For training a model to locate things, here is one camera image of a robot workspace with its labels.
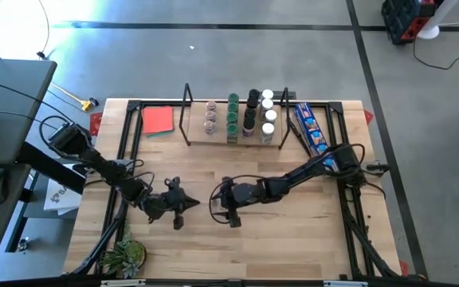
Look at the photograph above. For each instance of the white pole stand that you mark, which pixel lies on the white pole stand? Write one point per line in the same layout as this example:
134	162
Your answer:
428	31

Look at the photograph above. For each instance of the red notebook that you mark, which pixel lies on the red notebook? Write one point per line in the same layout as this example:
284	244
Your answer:
158	119

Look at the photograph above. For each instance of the white printed paper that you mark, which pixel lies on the white printed paper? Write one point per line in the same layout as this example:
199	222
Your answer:
60	197

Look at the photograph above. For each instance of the potted succulent plant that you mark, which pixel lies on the potted succulent plant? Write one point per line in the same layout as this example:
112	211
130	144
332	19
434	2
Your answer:
128	253

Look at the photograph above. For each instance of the blue plastic wrap box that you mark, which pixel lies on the blue plastic wrap box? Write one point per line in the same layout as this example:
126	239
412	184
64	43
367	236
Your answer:
311	127

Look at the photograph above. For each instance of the green box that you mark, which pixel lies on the green box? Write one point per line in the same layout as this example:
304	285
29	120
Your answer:
233	107

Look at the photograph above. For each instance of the garlic powder bottle purple label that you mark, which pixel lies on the garlic powder bottle purple label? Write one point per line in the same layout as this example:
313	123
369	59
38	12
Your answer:
248	124

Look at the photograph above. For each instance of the small glass jar cork lid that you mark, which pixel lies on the small glass jar cork lid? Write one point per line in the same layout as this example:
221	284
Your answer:
210	116
211	105

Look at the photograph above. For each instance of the black desk leg frame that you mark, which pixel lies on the black desk leg frame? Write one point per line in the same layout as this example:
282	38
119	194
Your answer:
50	167

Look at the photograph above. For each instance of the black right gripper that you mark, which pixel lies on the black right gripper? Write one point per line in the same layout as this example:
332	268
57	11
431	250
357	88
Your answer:
241	195

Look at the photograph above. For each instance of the wooden shelf black metal frame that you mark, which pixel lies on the wooden shelf black metal frame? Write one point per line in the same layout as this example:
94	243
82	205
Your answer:
217	137

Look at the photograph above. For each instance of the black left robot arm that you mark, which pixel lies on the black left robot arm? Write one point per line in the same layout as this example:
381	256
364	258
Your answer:
102	165

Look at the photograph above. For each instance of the red corner bracket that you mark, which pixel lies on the red corner bracket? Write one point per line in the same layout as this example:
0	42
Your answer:
368	117
96	121
403	268

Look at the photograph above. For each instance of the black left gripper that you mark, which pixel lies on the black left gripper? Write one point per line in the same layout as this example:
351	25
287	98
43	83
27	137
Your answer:
169	199

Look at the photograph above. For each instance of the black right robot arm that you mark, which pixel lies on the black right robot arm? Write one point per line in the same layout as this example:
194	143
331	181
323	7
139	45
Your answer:
313	169

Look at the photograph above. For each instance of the small clear glass jar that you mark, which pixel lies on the small clear glass jar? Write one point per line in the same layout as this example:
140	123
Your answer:
209	126
216	205

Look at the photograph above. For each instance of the olive spice bottle black lid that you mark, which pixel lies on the olive spice bottle black lid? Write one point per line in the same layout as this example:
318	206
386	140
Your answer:
254	93

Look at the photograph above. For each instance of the grey desk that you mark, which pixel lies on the grey desk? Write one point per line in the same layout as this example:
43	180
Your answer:
10	99

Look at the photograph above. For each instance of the black and red tool crate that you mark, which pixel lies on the black and red tool crate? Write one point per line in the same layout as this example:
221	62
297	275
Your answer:
405	20

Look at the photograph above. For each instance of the orange spice bottle black lid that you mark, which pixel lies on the orange spice bottle black lid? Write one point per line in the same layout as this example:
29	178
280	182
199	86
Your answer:
249	112
252	103

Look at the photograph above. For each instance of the green notebook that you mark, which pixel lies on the green notebook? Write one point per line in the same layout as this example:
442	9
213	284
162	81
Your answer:
162	136

